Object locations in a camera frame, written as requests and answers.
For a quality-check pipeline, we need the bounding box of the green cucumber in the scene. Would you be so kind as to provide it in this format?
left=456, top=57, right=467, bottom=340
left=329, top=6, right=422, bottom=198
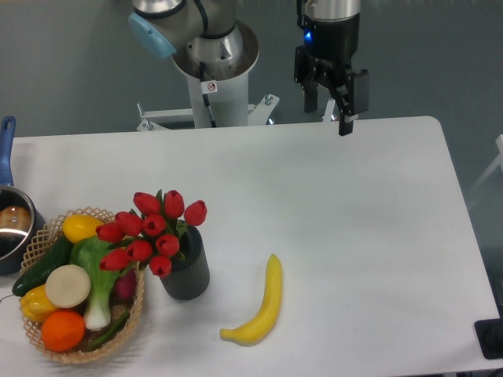
left=12, top=235, right=74, bottom=297

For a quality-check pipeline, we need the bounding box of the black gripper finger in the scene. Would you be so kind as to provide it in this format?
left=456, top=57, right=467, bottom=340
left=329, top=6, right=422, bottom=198
left=335, top=69, right=370, bottom=136
left=294, top=58, right=318, bottom=113

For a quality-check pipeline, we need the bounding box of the yellow bell pepper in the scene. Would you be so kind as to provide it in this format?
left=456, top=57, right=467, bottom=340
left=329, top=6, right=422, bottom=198
left=20, top=284, right=59, bottom=323

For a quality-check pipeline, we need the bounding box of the green bean pod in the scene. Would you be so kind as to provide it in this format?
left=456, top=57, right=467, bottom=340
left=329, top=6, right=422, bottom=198
left=84, top=312, right=130, bottom=352

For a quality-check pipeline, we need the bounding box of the yellow banana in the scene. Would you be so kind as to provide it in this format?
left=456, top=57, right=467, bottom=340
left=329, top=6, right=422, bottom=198
left=219, top=254, right=283, bottom=346

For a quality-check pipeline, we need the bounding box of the orange fruit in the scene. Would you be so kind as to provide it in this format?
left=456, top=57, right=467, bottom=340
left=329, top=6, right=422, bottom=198
left=42, top=309, right=86, bottom=352

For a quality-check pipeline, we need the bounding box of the blue handled saucepan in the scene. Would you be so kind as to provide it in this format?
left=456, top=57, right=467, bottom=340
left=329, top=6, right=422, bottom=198
left=0, top=115, right=47, bottom=276

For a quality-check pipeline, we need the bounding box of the purple red radish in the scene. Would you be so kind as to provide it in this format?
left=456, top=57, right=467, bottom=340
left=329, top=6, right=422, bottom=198
left=113, top=269, right=137, bottom=300

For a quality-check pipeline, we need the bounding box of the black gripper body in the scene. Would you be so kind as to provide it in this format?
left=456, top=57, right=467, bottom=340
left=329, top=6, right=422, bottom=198
left=294, top=14, right=360, bottom=90

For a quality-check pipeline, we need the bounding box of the white frame at right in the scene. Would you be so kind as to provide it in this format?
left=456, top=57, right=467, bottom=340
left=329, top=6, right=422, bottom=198
left=469, top=134, right=502, bottom=196

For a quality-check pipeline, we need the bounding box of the red tulip bouquet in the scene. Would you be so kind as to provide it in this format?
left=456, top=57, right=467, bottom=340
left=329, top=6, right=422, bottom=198
left=96, top=190, right=207, bottom=277

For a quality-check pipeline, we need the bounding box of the woven wicker basket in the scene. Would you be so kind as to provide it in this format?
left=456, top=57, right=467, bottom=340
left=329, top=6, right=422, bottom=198
left=20, top=207, right=145, bottom=364

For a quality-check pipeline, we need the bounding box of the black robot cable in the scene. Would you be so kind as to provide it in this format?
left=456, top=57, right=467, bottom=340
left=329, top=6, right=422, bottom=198
left=198, top=61, right=218, bottom=129

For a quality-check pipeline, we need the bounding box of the black device at edge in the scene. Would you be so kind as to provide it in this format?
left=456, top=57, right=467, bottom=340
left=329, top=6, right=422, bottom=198
left=474, top=318, right=502, bottom=360

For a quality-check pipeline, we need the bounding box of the dark grey ribbed vase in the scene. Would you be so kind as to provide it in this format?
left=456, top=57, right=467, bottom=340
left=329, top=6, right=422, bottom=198
left=160, top=226, right=211, bottom=301

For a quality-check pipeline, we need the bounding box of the beige round bun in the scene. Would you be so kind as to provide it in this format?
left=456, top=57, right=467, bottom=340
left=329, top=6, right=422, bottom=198
left=45, top=265, right=91, bottom=309

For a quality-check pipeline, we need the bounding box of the green bok choy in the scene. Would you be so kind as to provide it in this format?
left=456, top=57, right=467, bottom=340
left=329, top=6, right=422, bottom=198
left=70, top=236, right=123, bottom=331

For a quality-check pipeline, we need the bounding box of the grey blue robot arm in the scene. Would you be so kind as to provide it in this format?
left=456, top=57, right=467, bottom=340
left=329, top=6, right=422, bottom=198
left=128, top=1, right=369, bottom=136

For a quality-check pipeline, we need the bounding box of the yellow lemon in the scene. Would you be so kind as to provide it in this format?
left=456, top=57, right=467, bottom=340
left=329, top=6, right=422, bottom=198
left=62, top=214, right=104, bottom=243

